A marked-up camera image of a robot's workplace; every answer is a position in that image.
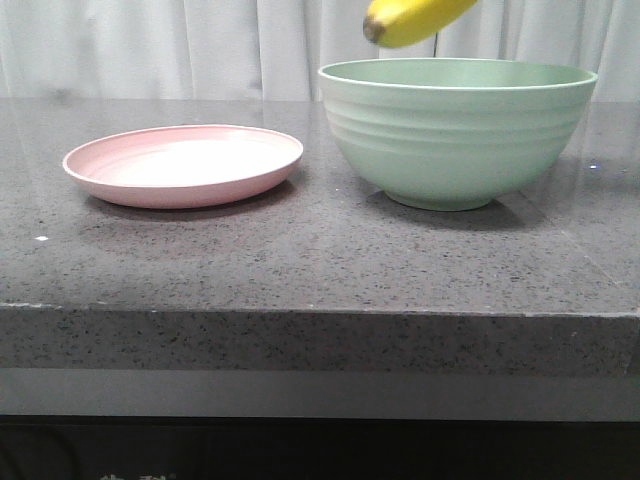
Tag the yellow banana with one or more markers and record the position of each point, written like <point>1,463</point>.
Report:
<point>401,23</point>

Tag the pink plate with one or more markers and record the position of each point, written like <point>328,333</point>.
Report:
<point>186,166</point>

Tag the green ribbed bowl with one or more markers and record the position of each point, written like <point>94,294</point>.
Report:
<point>452,134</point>

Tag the white curtain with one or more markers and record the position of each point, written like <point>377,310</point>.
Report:
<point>272,50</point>

